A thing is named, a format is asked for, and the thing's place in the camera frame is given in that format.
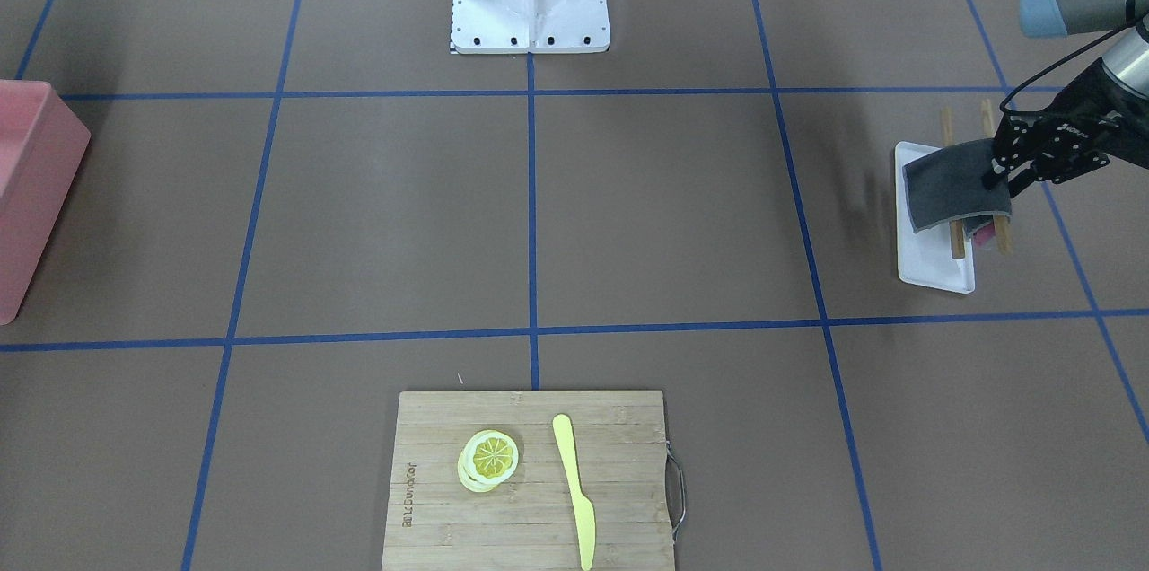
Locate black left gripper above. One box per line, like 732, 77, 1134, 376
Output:
982, 59, 1136, 199

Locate dark grey cloth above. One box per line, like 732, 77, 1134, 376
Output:
902, 138, 1013, 234

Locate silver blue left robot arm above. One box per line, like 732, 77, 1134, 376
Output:
982, 0, 1148, 196

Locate white rectangular tray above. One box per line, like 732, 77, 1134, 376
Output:
893, 141, 976, 295

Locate yellow plastic knife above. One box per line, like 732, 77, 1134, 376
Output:
552, 412, 597, 570

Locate yellow lemon slices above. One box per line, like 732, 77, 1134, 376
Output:
456, 429, 520, 494

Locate bamboo cutting board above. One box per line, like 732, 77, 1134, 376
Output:
381, 391, 676, 570

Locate pink plastic bin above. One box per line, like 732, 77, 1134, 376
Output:
1, 80, 92, 325

